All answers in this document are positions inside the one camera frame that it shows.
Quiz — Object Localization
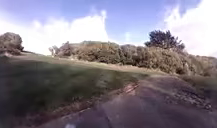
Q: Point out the row of green bushes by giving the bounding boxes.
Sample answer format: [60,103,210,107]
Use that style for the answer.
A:
[48,40,217,77]

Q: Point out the grey cracked asphalt path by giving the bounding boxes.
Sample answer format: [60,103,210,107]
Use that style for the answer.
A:
[35,75,217,128]

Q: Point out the tall dark tree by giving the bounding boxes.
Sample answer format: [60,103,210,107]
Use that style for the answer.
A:
[144,29,186,52]

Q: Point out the green grass field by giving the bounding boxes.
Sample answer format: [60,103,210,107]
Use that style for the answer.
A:
[0,51,164,128]

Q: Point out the grass strip beside path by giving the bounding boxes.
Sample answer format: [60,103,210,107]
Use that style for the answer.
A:
[181,73,217,101]

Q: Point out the round green bush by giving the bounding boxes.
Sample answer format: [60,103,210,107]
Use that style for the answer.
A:
[0,26,25,56]

